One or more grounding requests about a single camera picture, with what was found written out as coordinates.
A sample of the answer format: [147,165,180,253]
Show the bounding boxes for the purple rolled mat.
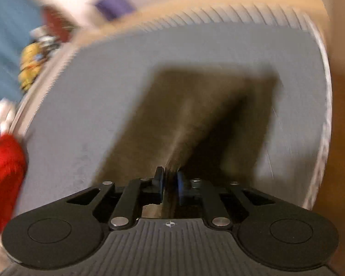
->
[93,0,135,20]

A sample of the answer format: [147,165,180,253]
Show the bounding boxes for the wooden bed frame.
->
[72,0,331,45]

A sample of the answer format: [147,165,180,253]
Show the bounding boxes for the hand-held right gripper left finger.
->
[66,166,165,231]

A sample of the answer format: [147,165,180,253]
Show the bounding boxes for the red folded quilt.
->
[0,134,28,233]

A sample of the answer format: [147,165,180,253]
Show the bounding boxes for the yellow bear plush toy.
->
[19,42,51,91]

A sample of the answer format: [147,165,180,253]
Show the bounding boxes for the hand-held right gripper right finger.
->
[177,170,279,231]

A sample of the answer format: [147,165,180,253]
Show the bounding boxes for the dark red cushion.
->
[42,6,78,42]

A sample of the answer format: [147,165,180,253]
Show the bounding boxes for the blue curtain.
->
[0,0,46,147]

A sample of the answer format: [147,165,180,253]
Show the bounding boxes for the grey quilted bed mattress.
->
[10,1,334,216]

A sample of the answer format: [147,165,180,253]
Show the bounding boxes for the brown corduroy pants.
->
[96,63,284,219]

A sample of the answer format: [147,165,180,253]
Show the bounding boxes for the white plush toy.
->
[0,98,16,133]

